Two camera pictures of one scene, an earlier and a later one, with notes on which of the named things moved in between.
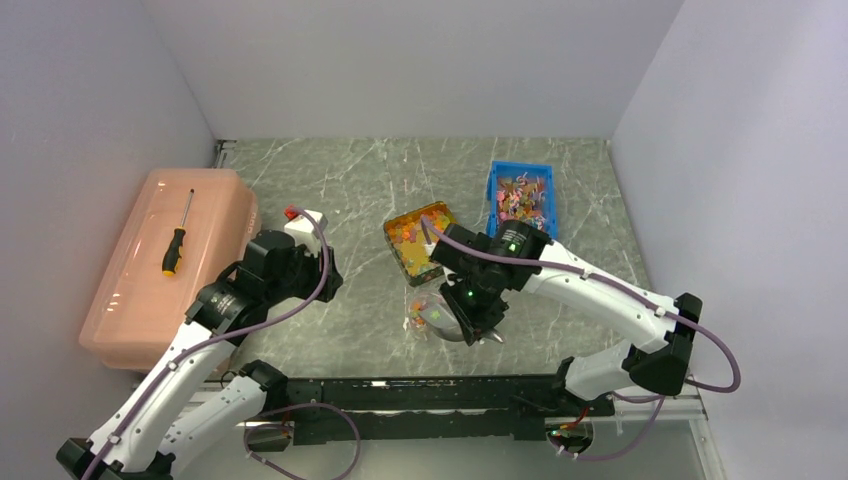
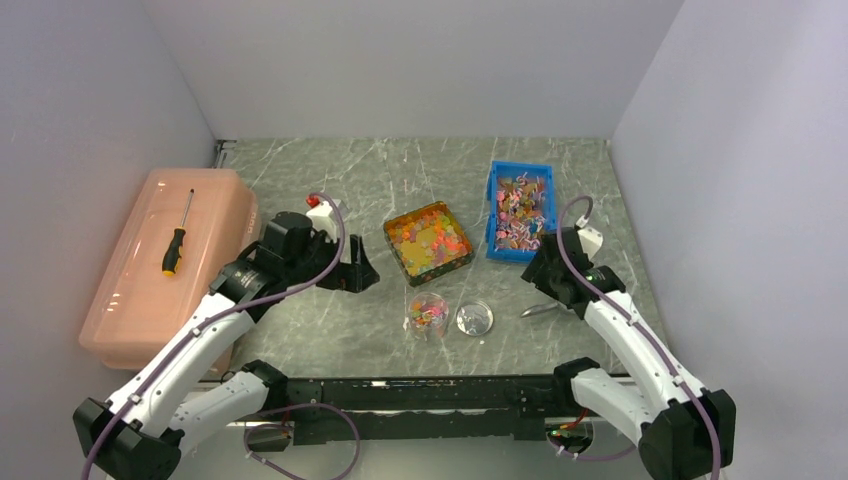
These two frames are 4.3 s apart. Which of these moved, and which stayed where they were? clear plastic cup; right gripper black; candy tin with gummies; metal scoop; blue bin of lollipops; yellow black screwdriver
Moved: right gripper black; metal scoop
Stayed: clear plastic cup; candy tin with gummies; yellow black screwdriver; blue bin of lollipops
